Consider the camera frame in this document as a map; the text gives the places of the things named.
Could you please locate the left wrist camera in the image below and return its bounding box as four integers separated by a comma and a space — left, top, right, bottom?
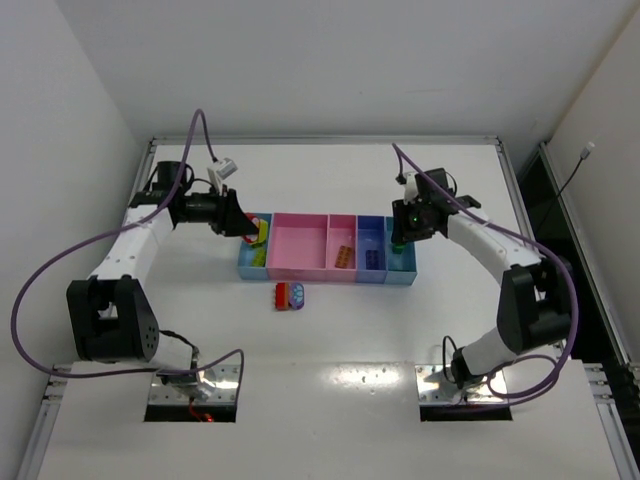
207, 158, 237, 194

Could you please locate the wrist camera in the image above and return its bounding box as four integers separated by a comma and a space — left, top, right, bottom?
396, 172, 420, 205
207, 158, 237, 194

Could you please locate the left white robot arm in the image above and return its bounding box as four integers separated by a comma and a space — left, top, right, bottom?
66, 158, 259, 372

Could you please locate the small green square lego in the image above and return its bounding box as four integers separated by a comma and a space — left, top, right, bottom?
391, 243, 406, 254

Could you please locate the black wall cable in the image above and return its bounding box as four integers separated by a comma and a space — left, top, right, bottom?
555, 142, 596, 197

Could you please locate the small pink bin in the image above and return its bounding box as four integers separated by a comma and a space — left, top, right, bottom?
326, 214, 357, 283

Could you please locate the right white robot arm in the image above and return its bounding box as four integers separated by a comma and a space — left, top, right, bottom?
391, 168, 572, 388

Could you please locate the purple paw print lego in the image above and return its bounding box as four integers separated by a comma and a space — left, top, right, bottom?
289, 282, 305, 310

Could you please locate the left light blue bin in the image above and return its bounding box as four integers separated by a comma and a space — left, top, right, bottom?
237, 213, 273, 281

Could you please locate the small lime lego brick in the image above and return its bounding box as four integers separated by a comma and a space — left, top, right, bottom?
251, 248, 267, 268

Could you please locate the yellow green red lego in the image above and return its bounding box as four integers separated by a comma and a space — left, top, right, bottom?
256, 220, 269, 244

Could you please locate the orange lego brick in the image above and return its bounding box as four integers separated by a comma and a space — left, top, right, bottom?
334, 245, 354, 269

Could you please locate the dark blue bin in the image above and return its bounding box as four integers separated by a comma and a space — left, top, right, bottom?
356, 215, 387, 284

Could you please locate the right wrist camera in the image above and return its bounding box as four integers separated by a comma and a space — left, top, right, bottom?
396, 172, 420, 205

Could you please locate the right light blue bin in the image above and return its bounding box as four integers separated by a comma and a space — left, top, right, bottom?
384, 217, 417, 286

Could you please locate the red orange lego stack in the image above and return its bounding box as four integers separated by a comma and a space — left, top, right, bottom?
274, 282, 290, 311

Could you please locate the red flower lego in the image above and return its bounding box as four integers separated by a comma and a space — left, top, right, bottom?
243, 214, 265, 245

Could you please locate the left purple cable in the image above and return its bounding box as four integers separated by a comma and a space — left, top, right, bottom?
10, 108, 245, 386

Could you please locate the large pink bin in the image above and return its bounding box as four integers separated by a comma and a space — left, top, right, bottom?
266, 212, 329, 282

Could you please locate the light blue bin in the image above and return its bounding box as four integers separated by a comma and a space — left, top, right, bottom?
237, 213, 273, 281
384, 217, 417, 286

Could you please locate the purple lego brick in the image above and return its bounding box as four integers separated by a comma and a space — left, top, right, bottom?
365, 249, 382, 270

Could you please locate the metal base plate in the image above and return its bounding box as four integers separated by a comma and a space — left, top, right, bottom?
148, 365, 240, 406
415, 364, 507, 407

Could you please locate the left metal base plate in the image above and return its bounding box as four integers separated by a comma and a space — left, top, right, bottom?
148, 365, 240, 406

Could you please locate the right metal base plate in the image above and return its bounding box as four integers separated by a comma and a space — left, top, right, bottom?
415, 364, 507, 407

